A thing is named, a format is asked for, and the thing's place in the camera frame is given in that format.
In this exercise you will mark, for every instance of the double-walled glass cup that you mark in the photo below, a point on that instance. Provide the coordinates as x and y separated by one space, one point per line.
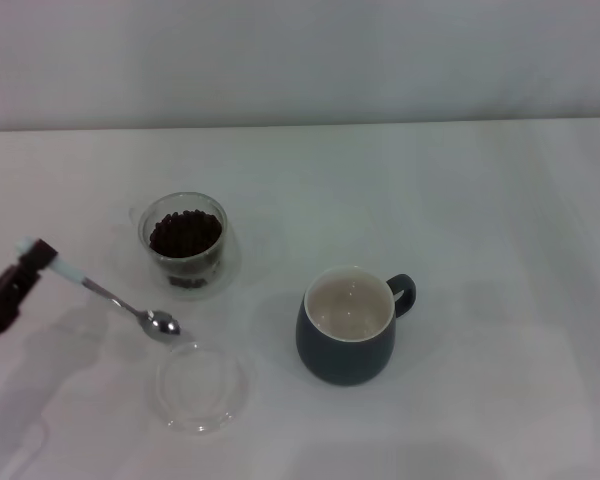
152 260

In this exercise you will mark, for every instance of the white tablecloth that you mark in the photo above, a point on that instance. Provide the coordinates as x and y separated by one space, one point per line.
430 200

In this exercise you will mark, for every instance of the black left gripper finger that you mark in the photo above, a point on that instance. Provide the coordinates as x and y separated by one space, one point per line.
27 270

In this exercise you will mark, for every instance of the clear glass saucer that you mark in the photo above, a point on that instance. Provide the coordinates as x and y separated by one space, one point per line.
205 395

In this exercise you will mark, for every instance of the dark blue-grey ceramic mug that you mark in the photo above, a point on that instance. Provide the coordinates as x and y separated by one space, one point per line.
345 360

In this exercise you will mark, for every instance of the coffee beans pile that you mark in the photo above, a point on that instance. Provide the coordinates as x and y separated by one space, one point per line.
185 235

